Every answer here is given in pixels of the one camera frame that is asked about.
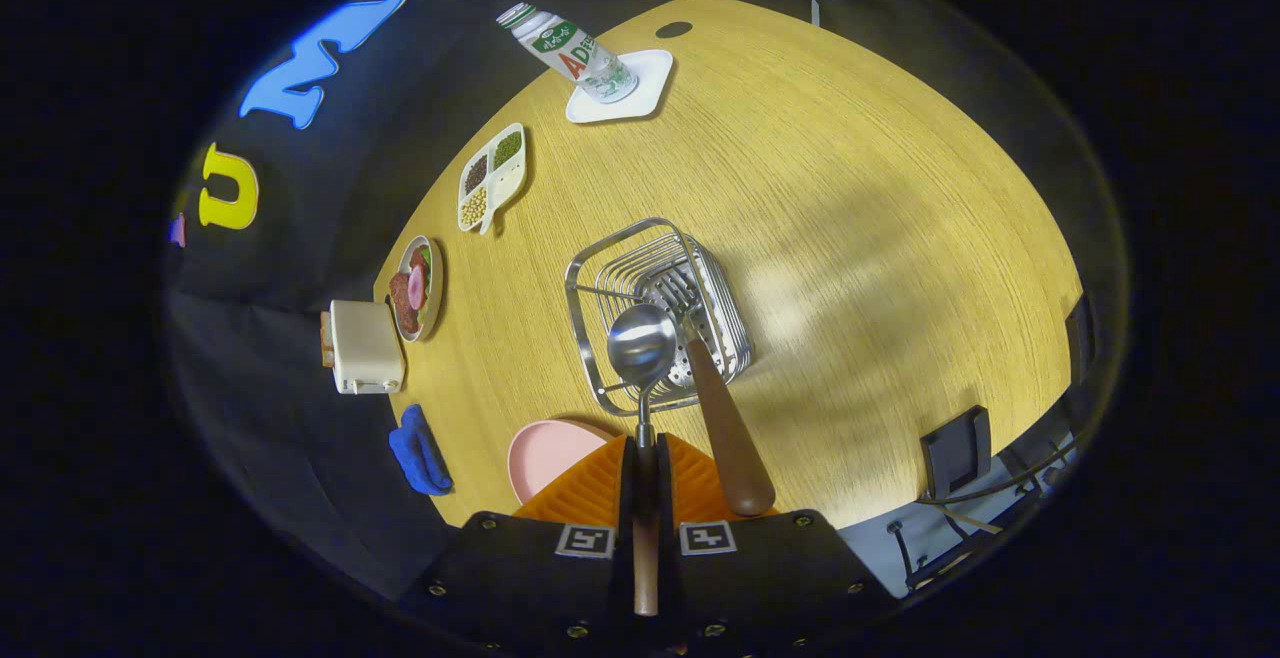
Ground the wooden handled metal spoon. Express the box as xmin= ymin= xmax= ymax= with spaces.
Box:
xmin=607 ymin=303 xmax=679 ymax=617

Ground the wooden handled metal fork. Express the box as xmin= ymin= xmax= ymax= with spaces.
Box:
xmin=650 ymin=263 xmax=777 ymax=517

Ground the metal wire basket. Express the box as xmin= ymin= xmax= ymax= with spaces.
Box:
xmin=565 ymin=217 xmax=754 ymax=417

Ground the pink plate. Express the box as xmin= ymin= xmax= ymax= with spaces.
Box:
xmin=507 ymin=419 xmax=616 ymax=506

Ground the black table clamp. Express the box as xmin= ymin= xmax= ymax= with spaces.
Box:
xmin=1065 ymin=293 xmax=1096 ymax=384
xmin=920 ymin=406 xmax=993 ymax=501

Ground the white divided dish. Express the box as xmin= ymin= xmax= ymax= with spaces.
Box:
xmin=457 ymin=122 xmax=529 ymax=236

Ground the white drink bottle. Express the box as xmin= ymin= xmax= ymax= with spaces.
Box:
xmin=496 ymin=2 xmax=639 ymax=105

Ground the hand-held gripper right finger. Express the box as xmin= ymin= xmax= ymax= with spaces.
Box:
xmin=660 ymin=433 xmax=896 ymax=654

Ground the black backdrop cloth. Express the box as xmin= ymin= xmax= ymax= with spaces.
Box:
xmin=160 ymin=0 xmax=1131 ymax=599

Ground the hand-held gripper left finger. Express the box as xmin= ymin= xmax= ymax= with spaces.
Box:
xmin=398 ymin=433 xmax=637 ymax=654

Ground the white square coaster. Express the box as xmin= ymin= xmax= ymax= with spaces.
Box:
xmin=565 ymin=49 xmax=674 ymax=125

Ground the blue cloth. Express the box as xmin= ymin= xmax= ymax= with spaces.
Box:
xmin=388 ymin=404 xmax=454 ymax=497

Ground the white toaster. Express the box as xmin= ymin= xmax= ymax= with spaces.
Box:
xmin=328 ymin=299 xmax=407 ymax=396

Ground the brown meat patty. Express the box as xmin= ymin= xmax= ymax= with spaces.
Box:
xmin=389 ymin=271 xmax=421 ymax=336

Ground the small plate with food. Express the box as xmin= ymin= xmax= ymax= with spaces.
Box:
xmin=387 ymin=235 xmax=445 ymax=343

